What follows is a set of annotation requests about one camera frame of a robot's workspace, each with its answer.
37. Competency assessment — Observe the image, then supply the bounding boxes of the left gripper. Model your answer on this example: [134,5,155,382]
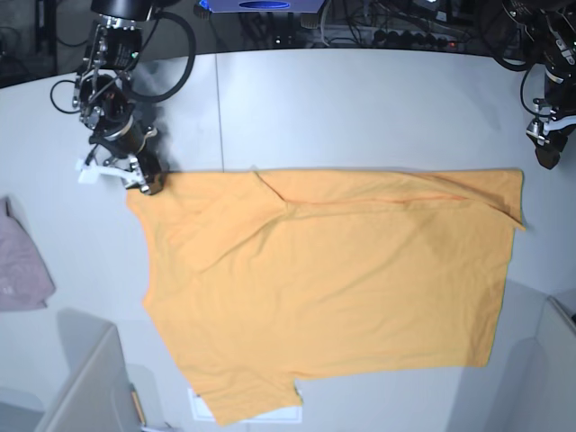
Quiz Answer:
[526,101,575,169]

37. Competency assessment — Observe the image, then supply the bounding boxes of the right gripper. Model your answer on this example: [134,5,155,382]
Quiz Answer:
[89,117,163,194]

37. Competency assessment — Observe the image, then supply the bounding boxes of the yellow T-shirt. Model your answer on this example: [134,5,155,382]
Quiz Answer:
[126,169,523,426]

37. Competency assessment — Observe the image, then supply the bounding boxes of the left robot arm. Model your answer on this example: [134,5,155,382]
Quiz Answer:
[474,1,575,170]

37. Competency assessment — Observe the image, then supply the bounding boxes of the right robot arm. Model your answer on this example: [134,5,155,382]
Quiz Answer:
[71,1,197,195]

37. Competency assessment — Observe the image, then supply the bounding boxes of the blue-ringed device at back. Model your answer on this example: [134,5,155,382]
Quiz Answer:
[199,0,325,14]

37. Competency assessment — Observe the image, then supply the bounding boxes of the folded pink cloth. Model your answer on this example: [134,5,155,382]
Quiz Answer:
[1,197,56,311]

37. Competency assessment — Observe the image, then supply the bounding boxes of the black power strip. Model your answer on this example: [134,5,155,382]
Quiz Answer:
[372,30,464,50]

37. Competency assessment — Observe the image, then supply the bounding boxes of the orange pencil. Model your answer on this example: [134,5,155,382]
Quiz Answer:
[130,390,147,426]

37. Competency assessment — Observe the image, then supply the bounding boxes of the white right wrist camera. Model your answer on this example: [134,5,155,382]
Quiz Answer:
[76,159,133,185]

